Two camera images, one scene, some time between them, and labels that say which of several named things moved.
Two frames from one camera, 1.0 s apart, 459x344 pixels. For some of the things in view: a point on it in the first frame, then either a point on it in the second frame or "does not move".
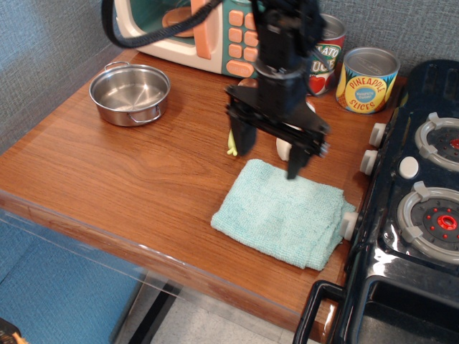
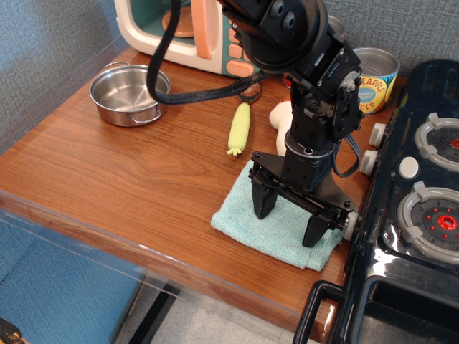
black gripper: (277, 102) -> (303, 177)
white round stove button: (408, 167) does not move
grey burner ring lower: (411, 233) does not move
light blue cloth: (298, 219) does not move
